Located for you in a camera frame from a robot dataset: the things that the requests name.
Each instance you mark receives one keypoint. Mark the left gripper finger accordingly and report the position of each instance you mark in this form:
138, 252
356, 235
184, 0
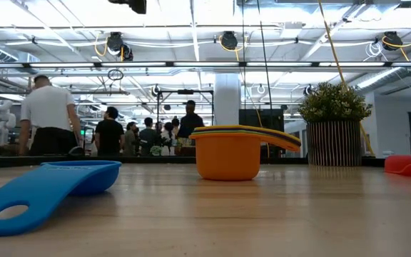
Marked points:
139, 6

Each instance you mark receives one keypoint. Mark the yellow measuring cup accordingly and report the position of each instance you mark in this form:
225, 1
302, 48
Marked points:
227, 126

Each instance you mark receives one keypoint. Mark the indigo measuring cup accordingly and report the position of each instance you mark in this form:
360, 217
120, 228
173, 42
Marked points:
227, 129

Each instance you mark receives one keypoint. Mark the green measuring cup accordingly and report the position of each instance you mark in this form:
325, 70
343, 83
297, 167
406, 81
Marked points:
227, 132

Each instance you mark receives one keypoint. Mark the orange measuring cup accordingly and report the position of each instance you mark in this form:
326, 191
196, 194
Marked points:
227, 160

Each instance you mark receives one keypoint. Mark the blue measuring cup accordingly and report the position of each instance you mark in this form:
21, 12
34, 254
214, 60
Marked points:
41, 192

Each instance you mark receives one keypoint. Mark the red measuring cup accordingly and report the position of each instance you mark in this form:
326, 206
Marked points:
405, 166

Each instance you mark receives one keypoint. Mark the small black ceiling reel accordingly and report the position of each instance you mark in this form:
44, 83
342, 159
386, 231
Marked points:
308, 90
155, 90

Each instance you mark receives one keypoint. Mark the long ceiling light strip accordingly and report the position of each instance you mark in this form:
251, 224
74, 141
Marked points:
205, 64

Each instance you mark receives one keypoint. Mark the person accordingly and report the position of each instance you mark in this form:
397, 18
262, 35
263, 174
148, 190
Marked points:
48, 107
109, 132
149, 137
131, 137
190, 125
168, 137

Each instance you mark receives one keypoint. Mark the white pillar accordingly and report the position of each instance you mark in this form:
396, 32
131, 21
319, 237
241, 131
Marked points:
227, 107

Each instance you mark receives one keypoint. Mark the small dark dome object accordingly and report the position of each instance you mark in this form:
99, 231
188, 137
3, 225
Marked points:
76, 151

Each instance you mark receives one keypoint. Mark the black monitor screen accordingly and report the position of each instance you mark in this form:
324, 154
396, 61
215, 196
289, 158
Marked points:
260, 118

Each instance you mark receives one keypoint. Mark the potted plant in striped pot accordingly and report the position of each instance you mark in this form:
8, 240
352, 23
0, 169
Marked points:
334, 142

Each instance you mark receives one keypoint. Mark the black background rig frame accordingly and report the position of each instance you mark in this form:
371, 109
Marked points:
186, 91

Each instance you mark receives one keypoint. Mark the black aluminium table frame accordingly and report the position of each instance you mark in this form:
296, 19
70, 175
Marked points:
155, 160

